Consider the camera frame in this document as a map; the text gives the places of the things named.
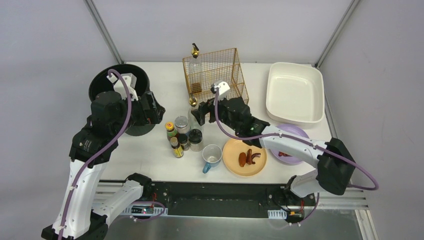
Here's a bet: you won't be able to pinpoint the glass oil bottle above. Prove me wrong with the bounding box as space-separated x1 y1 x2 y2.
187 93 203 131

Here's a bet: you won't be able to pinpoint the silver lid spice jar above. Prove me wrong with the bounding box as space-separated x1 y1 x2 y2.
174 115 191 136

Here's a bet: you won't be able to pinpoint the yellow cap green bottle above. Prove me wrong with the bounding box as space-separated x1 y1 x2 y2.
165 121 179 141

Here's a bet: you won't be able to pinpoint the glass bottle with brown sauce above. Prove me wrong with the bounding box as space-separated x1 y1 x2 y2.
189 43 203 94

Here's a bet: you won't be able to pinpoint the small yellow label bottle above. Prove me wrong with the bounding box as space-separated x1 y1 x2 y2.
169 137 184 158

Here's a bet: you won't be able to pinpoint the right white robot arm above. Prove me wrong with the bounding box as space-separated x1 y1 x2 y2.
191 97 355 198

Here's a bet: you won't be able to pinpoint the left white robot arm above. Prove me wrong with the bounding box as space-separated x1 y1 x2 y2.
41 91 165 240

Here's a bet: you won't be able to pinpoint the black lid glass jar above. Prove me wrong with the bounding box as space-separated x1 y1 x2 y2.
188 128 204 152

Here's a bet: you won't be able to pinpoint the small black cap jar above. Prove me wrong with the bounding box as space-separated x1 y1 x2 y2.
177 134 190 151

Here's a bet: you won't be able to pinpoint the yellow plate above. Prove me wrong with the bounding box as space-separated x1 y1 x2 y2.
222 138 267 177

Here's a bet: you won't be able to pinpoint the blue white mug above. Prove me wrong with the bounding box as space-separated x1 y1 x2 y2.
202 144 223 174

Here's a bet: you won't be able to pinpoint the brown sausage pieces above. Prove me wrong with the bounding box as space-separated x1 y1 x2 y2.
238 149 262 168

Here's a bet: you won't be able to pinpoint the black ribbed trash bin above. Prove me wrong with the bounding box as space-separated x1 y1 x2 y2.
88 63 159 137

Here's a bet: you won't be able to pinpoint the purple plate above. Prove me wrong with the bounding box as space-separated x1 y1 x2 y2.
269 123 310 165

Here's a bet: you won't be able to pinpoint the red sausage pieces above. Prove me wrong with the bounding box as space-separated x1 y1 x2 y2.
278 151 291 157

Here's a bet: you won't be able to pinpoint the white rectangular basin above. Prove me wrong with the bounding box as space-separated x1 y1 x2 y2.
265 62 325 126

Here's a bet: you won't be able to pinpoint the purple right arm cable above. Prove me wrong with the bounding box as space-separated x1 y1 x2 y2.
213 86 380 192

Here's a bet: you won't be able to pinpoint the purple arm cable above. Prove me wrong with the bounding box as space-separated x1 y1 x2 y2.
213 86 380 192
56 68 133 240

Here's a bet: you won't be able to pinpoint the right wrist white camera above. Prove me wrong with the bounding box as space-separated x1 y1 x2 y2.
211 80 231 101

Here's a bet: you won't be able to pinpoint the gold wire rack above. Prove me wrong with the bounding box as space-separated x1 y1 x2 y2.
182 48 249 104

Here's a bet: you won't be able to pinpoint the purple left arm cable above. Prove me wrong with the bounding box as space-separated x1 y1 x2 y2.
56 68 133 240

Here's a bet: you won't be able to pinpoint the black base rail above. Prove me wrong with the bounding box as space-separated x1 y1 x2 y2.
94 179 317 220

